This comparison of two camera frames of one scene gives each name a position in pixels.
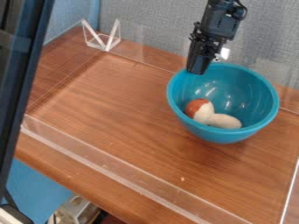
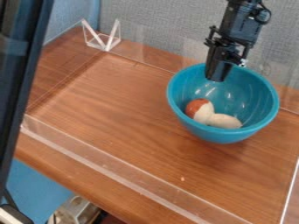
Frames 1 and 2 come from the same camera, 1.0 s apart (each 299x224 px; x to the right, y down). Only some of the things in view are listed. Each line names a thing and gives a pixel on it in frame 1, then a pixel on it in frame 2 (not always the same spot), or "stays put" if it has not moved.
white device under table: x=79 y=211 stays put
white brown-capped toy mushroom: x=200 y=109 stays put
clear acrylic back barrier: x=267 y=48 stays put
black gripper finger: x=200 y=53 → x=220 y=59
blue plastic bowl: x=240 y=92 stays put
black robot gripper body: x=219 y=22 → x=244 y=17
